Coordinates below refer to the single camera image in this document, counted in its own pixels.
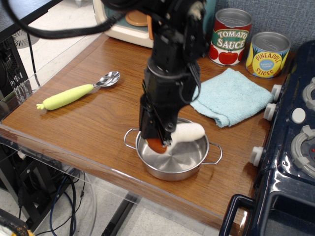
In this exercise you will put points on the pineapple slices can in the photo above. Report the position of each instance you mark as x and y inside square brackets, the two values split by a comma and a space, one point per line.
[267, 54]

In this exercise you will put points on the light blue folded cloth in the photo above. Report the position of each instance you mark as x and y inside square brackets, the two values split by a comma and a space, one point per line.
[230, 98]

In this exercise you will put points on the stainless steel pot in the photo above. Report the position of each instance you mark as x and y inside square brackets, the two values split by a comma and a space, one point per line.
[180, 163]

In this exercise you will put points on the spoon with green handle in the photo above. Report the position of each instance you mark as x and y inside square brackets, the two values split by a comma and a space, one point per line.
[66, 97]

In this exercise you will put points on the black desk at left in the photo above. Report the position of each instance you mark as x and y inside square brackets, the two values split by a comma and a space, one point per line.
[26, 11]

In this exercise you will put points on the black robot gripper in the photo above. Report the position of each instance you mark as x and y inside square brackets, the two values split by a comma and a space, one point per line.
[165, 94]

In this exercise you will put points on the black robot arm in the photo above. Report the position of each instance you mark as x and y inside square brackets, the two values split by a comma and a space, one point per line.
[178, 35]

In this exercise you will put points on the dark blue toy stove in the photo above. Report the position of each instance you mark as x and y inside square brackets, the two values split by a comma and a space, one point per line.
[284, 197]

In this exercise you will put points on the tomato sauce can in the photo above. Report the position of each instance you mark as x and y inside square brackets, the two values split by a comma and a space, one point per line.
[230, 33]

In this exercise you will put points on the toy teal cream microwave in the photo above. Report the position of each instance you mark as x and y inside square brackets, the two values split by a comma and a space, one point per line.
[139, 31]

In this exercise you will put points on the plush brown white mushroom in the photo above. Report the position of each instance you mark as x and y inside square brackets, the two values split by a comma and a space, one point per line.
[184, 133]

